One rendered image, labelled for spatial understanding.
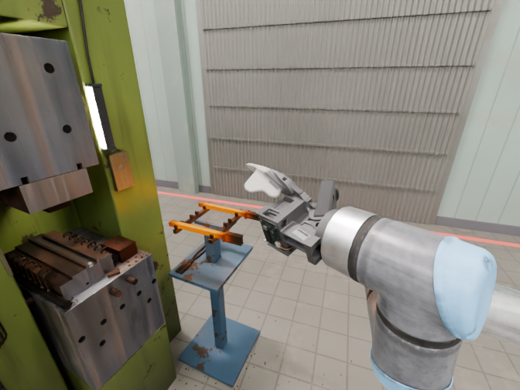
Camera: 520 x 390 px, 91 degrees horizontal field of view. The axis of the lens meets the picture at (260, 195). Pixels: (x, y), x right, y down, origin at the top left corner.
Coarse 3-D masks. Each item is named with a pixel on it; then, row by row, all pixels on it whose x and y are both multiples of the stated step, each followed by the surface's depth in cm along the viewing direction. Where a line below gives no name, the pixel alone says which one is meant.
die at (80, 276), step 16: (32, 240) 115; (64, 240) 116; (32, 256) 106; (48, 256) 105; (64, 256) 104; (96, 256) 105; (64, 272) 96; (80, 272) 97; (96, 272) 103; (64, 288) 93; (80, 288) 98
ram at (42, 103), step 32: (0, 32) 67; (0, 64) 68; (32, 64) 74; (64, 64) 80; (0, 96) 69; (32, 96) 75; (64, 96) 82; (0, 128) 70; (32, 128) 76; (64, 128) 84; (0, 160) 71; (32, 160) 78; (64, 160) 85; (96, 160) 95
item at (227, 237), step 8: (176, 224) 128; (184, 224) 127; (192, 224) 127; (200, 232) 123; (208, 232) 121; (216, 232) 120; (224, 232) 119; (232, 232) 118; (224, 240) 118; (232, 240) 118; (240, 240) 116
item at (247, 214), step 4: (200, 204) 149; (204, 204) 148; (208, 204) 148; (212, 204) 148; (208, 208) 148; (212, 208) 146; (216, 208) 145; (220, 208) 144; (224, 208) 143; (228, 208) 143; (232, 208) 143; (224, 212) 144; (228, 212) 142; (232, 212) 141; (240, 212) 139; (244, 212) 139; (248, 212) 138; (252, 212) 138; (244, 216) 139; (248, 216) 138; (252, 216) 137; (256, 216) 135; (256, 220) 136
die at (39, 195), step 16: (64, 176) 86; (80, 176) 91; (0, 192) 84; (16, 192) 78; (32, 192) 79; (48, 192) 83; (64, 192) 87; (80, 192) 92; (16, 208) 83; (32, 208) 80
